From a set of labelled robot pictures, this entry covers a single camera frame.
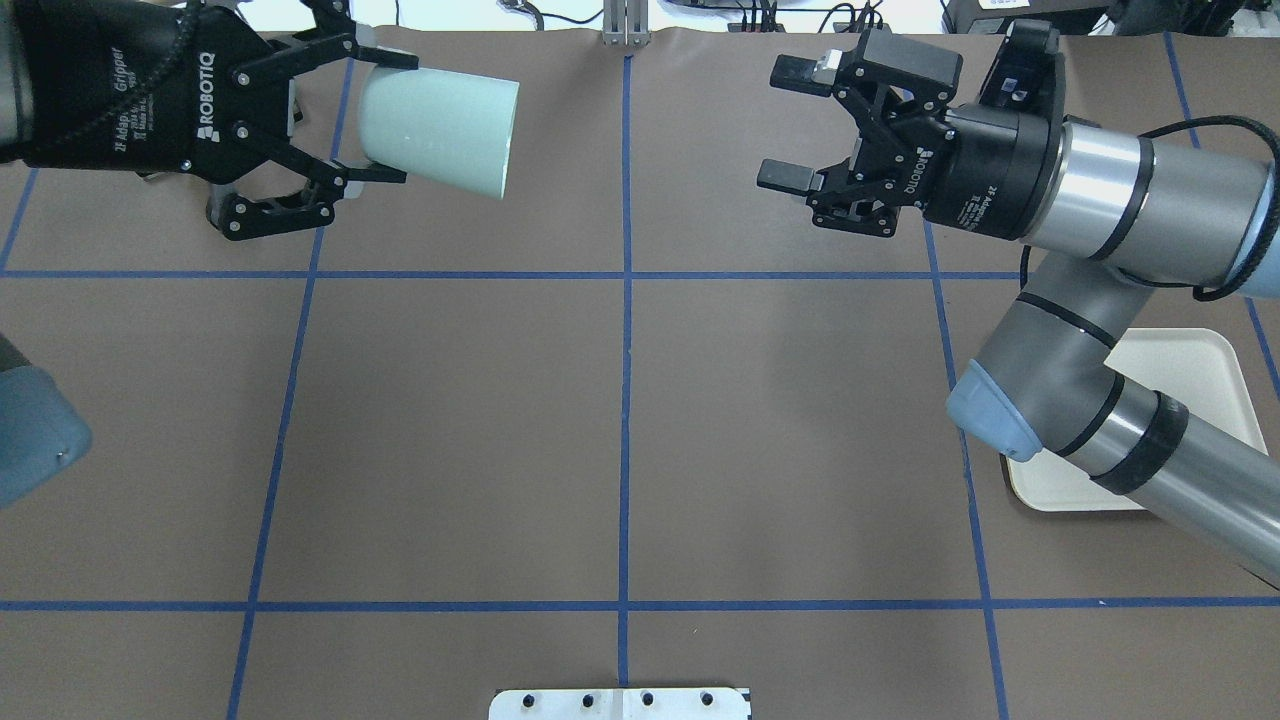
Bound cream rabbit print tray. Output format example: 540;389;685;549
1000;328;1268;512

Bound aluminium profile post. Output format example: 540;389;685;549
602;0;652;47

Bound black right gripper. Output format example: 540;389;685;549
756;20;1065;240

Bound black power box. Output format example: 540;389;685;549
943;1;1114;36

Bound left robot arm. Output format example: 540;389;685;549
3;1;419;279

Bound light green plastic cup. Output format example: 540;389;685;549
357;67;520;199

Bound white metal bracket plate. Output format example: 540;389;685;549
488;685;753;719

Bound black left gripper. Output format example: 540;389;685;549
20;1;420;241

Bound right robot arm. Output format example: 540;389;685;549
756;19;1279;585

